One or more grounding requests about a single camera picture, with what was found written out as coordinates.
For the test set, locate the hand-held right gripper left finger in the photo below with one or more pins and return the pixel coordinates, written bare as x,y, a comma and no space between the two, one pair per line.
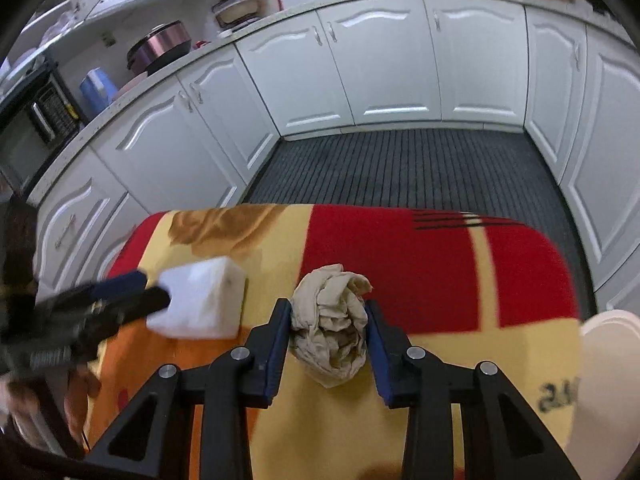
277,350

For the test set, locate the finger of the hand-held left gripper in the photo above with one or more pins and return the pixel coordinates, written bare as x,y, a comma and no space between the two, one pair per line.
147,301
125,281

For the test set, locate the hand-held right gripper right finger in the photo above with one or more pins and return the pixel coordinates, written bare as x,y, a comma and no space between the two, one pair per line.
380,355

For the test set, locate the white drink carton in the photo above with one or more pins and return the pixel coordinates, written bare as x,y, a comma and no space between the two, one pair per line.
200,295

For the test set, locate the beige cloth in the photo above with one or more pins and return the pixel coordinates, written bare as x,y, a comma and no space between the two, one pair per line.
325,320

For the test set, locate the person's left forearm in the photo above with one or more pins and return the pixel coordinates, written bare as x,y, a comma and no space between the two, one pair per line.
30,455

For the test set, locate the person's left hand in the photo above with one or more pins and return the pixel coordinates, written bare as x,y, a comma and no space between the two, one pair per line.
80,395

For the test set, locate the red yellow printed blanket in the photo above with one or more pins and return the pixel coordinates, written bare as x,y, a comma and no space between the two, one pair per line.
425,270

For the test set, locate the black microwave oven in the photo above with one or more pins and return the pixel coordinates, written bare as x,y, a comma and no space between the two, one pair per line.
30,140

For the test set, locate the dark striped floor mat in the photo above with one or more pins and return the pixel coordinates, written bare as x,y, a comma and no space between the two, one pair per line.
400,170

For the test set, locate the blue plastic jug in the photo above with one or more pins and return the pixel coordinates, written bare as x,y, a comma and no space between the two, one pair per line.
100,92

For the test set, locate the pink electric cooker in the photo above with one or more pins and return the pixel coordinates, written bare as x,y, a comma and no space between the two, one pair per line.
160,45

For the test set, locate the white kitchen base cabinets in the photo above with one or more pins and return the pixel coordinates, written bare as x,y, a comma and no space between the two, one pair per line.
390,60

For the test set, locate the cream stacked food container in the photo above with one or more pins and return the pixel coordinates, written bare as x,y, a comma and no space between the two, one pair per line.
240,7

